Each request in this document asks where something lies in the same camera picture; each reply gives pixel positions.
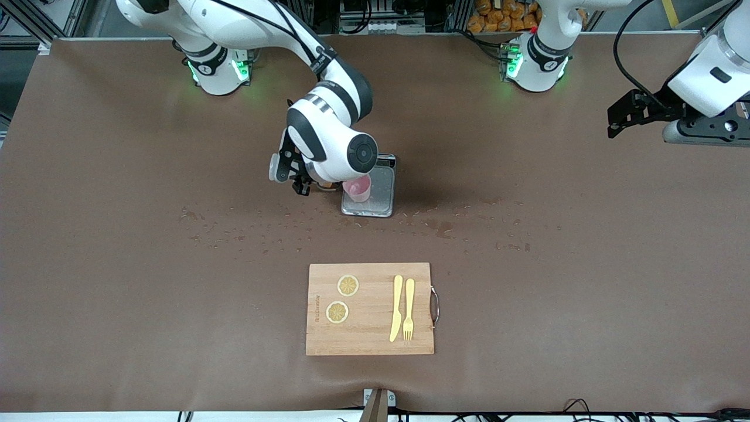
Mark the pink plastic cup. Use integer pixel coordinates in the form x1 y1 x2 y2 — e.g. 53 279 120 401
342 175 372 203

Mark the white terminal block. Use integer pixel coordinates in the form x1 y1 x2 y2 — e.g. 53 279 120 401
363 21 426 35

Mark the table edge mounting bracket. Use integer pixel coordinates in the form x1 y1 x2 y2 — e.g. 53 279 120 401
360 388 397 422

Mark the orange snack pile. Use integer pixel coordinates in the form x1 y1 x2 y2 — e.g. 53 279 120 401
467 0 543 33

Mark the wooden cutting board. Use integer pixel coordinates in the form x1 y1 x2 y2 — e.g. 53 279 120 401
305 263 435 356

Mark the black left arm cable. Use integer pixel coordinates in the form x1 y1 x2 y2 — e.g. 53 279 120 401
612 0 674 109

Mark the yellow plastic knife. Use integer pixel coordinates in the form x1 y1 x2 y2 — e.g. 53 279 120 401
389 274 404 343

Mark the silver digital kitchen scale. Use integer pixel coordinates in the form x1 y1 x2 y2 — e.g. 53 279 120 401
341 154 397 218

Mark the aluminium frame post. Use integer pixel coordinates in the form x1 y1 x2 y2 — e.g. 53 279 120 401
293 0 318 33
444 0 473 33

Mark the yellow plastic fork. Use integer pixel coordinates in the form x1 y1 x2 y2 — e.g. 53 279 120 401
402 278 415 342

